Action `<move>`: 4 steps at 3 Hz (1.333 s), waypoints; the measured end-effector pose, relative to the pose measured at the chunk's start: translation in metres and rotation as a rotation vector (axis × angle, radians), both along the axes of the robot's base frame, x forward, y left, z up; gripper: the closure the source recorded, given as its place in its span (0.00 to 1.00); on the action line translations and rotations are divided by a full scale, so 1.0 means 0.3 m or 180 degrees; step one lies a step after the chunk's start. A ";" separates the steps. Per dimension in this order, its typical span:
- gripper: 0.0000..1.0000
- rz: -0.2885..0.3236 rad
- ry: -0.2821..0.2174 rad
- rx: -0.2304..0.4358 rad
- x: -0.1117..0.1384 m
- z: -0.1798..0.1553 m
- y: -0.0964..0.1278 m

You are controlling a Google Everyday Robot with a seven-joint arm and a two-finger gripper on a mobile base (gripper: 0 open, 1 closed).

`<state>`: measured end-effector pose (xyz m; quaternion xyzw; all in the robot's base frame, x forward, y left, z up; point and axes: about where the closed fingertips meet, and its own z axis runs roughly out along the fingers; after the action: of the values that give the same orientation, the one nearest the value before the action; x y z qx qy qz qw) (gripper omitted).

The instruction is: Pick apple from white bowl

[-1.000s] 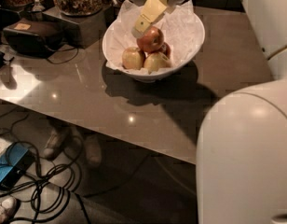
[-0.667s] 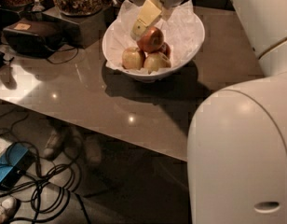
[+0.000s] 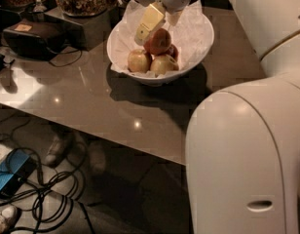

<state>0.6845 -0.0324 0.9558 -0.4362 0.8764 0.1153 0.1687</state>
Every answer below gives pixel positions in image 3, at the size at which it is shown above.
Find white shoe bottom left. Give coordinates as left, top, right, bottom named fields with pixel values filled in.
left=0, top=206, right=18, bottom=234

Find yellow apple left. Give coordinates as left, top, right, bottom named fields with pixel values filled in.
left=128, top=49, right=152, bottom=73

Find white paper liner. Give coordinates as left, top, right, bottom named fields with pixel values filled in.
left=110, top=0, right=206, bottom=79

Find red apple behind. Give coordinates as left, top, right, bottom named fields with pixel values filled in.
left=167, top=44, right=179, bottom=60

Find dark grey box stand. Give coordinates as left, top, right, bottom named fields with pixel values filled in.
left=45, top=7, right=111, bottom=51

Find blue box on floor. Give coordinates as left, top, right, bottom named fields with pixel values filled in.
left=0, top=149, right=36, bottom=199

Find white bowl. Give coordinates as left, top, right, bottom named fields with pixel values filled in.
left=106, top=2, right=215, bottom=87

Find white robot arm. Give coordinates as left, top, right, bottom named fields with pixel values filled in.
left=185, top=0, right=300, bottom=234

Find black cables on floor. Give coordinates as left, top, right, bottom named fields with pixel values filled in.
left=0, top=114, right=95, bottom=234

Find white shoe under table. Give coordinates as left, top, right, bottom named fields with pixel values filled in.
left=45, top=133, right=73, bottom=168

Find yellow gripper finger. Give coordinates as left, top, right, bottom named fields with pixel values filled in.
left=167, top=11, right=182, bottom=26
left=134, top=2, right=166, bottom=46

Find black device with label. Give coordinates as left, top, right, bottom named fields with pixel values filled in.
left=3, top=19, right=65, bottom=60

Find red apple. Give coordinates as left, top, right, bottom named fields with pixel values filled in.
left=143, top=28, right=171, bottom=56
left=167, top=44, right=179, bottom=60

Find metal scoop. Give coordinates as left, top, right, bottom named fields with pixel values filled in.
left=33, top=0, right=47, bottom=13

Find yellow apple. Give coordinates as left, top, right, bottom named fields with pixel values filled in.
left=128, top=49, right=152, bottom=73
left=150, top=54, right=178, bottom=75

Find yellow apple front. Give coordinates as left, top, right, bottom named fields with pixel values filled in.
left=150, top=54, right=178, bottom=75

